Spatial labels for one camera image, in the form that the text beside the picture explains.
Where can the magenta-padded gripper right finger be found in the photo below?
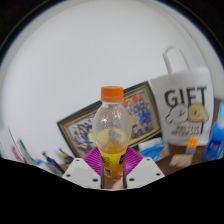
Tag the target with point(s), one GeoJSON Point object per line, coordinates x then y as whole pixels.
{"type": "Point", "coordinates": [143, 171]}

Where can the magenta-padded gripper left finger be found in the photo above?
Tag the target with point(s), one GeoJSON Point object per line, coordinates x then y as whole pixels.
{"type": "Point", "coordinates": [80, 172]}

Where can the orange juice bottle orange cap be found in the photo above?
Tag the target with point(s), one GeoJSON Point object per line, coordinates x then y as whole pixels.
{"type": "Point", "coordinates": [111, 130]}

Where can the framed group photo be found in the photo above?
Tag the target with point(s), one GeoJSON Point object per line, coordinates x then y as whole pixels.
{"type": "Point", "coordinates": [78, 133]}

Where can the small white snack packet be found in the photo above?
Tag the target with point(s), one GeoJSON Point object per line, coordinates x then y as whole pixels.
{"type": "Point", "coordinates": [181, 160]}

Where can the white printed gift bag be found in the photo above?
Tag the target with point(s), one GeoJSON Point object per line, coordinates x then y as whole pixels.
{"type": "Point", "coordinates": [183, 106]}

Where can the blue detergent bottle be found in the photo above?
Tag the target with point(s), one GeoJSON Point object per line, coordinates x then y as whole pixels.
{"type": "Point", "coordinates": [215, 140]}

